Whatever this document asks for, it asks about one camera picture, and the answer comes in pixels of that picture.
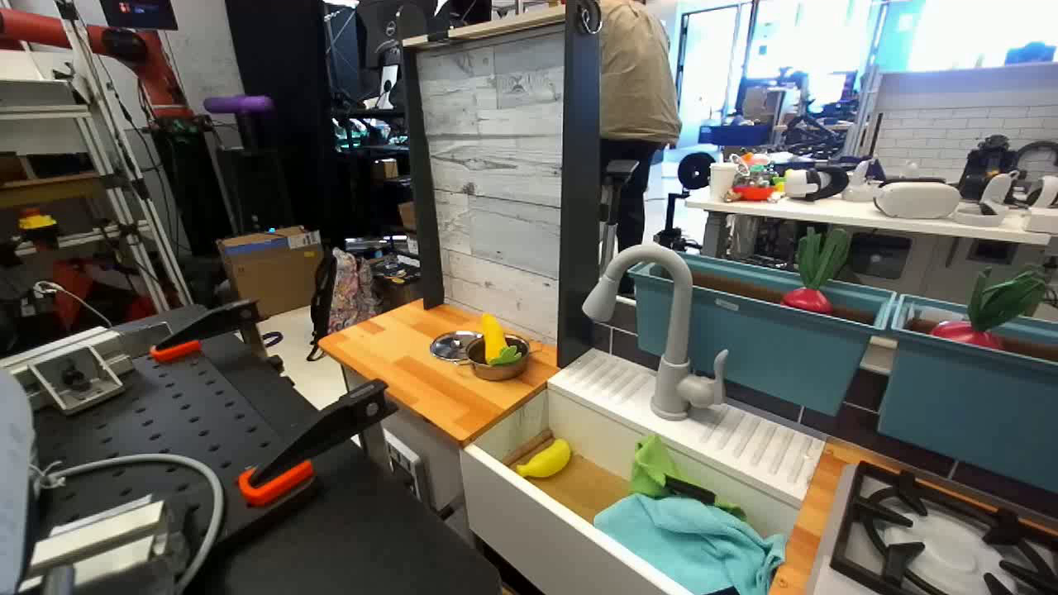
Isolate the gray cable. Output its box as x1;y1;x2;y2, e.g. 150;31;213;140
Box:
29;449;229;590

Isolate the white shelf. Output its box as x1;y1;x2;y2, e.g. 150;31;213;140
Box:
683;187;1058;292

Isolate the white sink with drainboard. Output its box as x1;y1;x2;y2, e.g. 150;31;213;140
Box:
455;348;828;595

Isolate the person in tan jacket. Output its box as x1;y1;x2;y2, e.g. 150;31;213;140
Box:
591;0;683;253

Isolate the black clamp orange handle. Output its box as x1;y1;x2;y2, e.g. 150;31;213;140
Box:
146;295;263;366
236;376;396;513

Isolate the red radish plush toy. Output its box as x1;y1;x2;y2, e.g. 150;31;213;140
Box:
930;268;1048;355
781;226;855;317

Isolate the silver pot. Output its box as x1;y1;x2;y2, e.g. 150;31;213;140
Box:
464;330;534;382

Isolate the green cloth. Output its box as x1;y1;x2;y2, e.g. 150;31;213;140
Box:
629;434;748;522

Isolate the cardboard box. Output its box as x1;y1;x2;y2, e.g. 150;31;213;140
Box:
213;226;327;324

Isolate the gray faucet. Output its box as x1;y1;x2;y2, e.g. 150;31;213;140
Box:
579;241;733;424

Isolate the white cup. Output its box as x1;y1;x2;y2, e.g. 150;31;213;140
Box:
706;158;741;206

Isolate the wooden countertop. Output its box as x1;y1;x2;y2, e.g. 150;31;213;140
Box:
318;297;562;449

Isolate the silver pot lid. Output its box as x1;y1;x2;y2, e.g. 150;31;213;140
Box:
425;326;486;366

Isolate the orange carrot plush toy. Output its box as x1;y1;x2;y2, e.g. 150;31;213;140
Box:
476;311;530;370

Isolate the black stove grate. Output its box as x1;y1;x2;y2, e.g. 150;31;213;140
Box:
825;459;1058;595

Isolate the teal planter box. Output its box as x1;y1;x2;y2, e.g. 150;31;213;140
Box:
629;253;901;421
877;292;1058;496

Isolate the black sponge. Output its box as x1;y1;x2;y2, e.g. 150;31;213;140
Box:
662;471;722;509

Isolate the teal cloth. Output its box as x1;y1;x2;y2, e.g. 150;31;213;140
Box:
591;493;787;595

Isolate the silver metal plate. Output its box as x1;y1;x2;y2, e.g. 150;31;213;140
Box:
26;339;128;416

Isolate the patterned bag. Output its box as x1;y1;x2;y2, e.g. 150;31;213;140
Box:
305;246;381;363

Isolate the red bowl with toys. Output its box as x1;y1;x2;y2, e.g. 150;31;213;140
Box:
726;151;787;206

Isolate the yellow banana toy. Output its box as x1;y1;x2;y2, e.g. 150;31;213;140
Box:
513;437;575;482

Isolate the silver metal bracket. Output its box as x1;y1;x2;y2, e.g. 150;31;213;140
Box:
13;489;184;595

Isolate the black perforated table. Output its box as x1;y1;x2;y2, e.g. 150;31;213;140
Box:
18;326;504;595

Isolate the whitewashed backsplash panel black frame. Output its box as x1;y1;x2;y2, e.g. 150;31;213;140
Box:
396;0;606;370

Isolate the purple cylinder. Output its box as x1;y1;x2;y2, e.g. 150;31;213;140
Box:
202;92;276;120

